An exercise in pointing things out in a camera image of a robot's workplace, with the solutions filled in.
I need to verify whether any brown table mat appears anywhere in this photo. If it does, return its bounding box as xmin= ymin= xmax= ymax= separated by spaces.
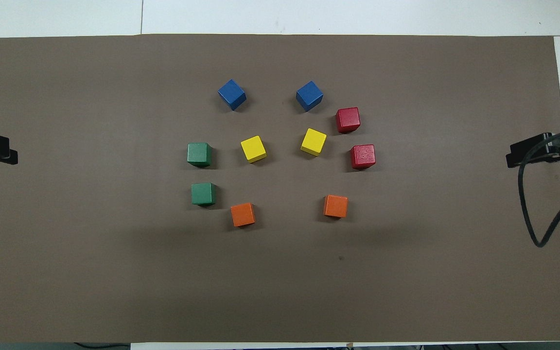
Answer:
xmin=0 ymin=34 xmax=560 ymax=343

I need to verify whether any blue wooden cube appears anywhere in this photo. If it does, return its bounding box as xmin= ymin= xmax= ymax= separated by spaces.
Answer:
xmin=296 ymin=80 xmax=324 ymax=112
xmin=218 ymin=79 xmax=247 ymax=111

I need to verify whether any yellow wooden cube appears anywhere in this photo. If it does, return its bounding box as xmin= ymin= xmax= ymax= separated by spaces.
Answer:
xmin=240 ymin=135 xmax=267 ymax=163
xmin=300 ymin=128 xmax=327 ymax=157

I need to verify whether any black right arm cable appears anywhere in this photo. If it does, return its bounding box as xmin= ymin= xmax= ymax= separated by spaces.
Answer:
xmin=518 ymin=127 xmax=560 ymax=248

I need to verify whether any black cable at table edge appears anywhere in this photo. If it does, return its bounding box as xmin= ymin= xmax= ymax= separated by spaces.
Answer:
xmin=73 ymin=342 xmax=131 ymax=349

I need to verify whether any green wooden cube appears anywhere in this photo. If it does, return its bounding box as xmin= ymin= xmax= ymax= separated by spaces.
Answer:
xmin=187 ymin=142 xmax=212 ymax=168
xmin=191 ymin=182 xmax=216 ymax=207

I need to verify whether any orange wooden cube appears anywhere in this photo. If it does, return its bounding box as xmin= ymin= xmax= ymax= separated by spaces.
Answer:
xmin=323 ymin=194 xmax=349 ymax=219
xmin=230 ymin=202 xmax=256 ymax=228

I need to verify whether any red wooden cube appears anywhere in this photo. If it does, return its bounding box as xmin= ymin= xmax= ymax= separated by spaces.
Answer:
xmin=335 ymin=107 xmax=361 ymax=134
xmin=350 ymin=144 xmax=376 ymax=170

